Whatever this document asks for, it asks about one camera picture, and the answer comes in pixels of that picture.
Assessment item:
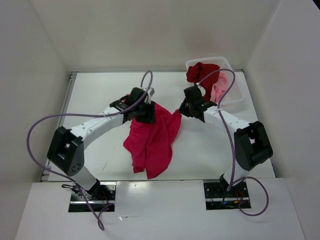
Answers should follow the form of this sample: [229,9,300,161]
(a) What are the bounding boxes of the dark red t shirt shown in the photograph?
[186,62,220,102]

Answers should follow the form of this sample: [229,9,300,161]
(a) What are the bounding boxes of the magenta pink t shirt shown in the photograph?
[123,103,182,180]

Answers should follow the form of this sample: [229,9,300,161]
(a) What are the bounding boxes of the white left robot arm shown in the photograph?
[47,87,156,200]

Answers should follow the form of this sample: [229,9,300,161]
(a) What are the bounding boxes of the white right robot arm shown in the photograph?
[179,85,273,197]

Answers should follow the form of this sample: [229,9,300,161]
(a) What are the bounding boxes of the light pink t shirt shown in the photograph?
[210,72,229,103]

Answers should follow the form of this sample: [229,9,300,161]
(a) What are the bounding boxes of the white plastic basket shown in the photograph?
[185,56,245,106]

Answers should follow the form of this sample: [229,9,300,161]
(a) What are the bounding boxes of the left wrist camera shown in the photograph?
[147,87,155,97]

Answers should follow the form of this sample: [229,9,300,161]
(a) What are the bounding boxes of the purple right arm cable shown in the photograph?
[194,68,270,216]

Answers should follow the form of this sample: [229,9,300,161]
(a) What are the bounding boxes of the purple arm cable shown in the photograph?
[194,68,270,216]
[26,70,154,231]

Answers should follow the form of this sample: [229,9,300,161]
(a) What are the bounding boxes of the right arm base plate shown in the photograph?
[203,180,251,211]

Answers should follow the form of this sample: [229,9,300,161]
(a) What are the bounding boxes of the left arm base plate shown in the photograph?
[61,182,117,213]

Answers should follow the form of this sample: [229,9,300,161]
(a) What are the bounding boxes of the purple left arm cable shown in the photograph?
[26,70,154,231]

